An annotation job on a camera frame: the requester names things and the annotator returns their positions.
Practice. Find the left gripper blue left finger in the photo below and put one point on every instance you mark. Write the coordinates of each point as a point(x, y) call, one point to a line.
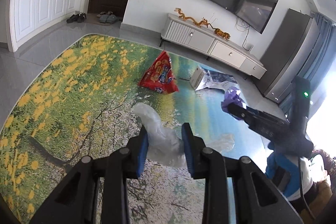
point(142, 151)

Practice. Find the clear plastic bag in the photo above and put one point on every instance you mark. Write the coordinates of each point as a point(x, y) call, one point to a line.
point(165, 144)

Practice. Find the purple plastic bag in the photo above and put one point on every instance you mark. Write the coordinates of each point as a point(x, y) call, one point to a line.
point(232, 95)

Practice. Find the right blue white gloved hand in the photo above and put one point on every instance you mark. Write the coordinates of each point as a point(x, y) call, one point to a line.
point(297, 173)

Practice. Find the blue white milk carton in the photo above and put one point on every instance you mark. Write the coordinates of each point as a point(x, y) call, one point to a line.
point(203, 78)

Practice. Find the black shoes pair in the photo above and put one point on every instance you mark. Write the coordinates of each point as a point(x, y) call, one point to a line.
point(81, 17)

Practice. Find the white tv cabinet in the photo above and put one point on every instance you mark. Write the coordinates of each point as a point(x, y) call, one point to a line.
point(206, 42)

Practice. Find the blue curtain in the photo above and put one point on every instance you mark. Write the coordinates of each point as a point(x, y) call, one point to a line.
point(325, 47)

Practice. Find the golden tiger figurine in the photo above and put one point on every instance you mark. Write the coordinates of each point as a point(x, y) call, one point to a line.
point(222, 34)

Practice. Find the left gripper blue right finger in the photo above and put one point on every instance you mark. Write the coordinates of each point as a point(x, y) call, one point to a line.
point(189, 148)

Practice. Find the grey slippers pair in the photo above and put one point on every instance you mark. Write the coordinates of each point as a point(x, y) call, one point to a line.
point(107, 17)

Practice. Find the red snack bag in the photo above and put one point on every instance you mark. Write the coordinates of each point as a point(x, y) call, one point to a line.
point(160, 77)

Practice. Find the grey refrigerator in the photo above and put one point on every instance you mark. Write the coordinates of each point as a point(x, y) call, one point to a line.
point(289, 54)

